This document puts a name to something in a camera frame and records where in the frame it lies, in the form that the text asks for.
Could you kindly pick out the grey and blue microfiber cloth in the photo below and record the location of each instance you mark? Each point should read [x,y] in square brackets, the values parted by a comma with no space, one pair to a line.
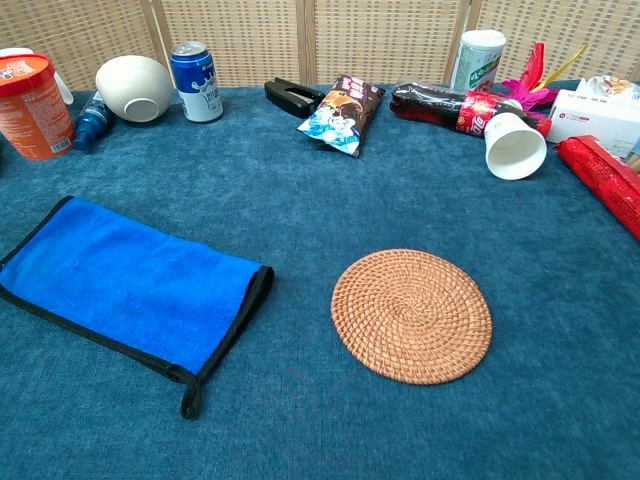
[135,290]

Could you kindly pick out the round woven rattan coaster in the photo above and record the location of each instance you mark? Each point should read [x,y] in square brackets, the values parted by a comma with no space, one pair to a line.
[412,317]

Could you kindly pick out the dark chocolate snack bag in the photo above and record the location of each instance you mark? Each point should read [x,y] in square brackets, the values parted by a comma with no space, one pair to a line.
[342,117]

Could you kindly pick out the black stapler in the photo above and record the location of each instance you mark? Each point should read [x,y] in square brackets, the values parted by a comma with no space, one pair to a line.
[295,97]

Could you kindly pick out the cola bottle with red label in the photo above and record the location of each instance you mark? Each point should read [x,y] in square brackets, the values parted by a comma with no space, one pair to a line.
[430,107]

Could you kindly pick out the blue and white drink can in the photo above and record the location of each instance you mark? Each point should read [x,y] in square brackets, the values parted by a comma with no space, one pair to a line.
[197,85]

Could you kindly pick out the blue table cloth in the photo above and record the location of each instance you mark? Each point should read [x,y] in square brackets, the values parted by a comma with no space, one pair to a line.
[400,430]

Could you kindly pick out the bamboo folding screen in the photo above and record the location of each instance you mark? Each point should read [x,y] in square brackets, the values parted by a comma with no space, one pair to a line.
[380,40]

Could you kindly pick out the tipped paper cup green print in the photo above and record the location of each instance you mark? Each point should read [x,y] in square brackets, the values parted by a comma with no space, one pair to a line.
[515,150]

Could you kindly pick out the green and white lidded cup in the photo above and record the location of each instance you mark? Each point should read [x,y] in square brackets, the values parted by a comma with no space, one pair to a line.
[477,60]

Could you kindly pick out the white ceramic bowl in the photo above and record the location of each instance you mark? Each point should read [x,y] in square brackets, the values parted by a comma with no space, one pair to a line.
[135,85]

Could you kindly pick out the small blue bottle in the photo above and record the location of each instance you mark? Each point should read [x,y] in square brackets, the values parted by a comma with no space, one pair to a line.
[92,125]

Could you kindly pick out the pink feather shuttlecock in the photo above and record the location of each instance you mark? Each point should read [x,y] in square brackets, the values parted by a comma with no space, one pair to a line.
[530,92]

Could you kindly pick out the red biscuit packet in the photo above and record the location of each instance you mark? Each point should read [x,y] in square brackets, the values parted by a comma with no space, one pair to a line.
[605,182]

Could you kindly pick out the white cardboard box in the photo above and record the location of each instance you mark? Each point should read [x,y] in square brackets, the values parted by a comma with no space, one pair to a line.
[595,117]

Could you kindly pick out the orange instant noodle tub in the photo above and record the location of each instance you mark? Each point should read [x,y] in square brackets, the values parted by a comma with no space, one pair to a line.
[32,110]

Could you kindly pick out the white printed snack packet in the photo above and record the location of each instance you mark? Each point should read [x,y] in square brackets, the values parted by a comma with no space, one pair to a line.
[610,85]

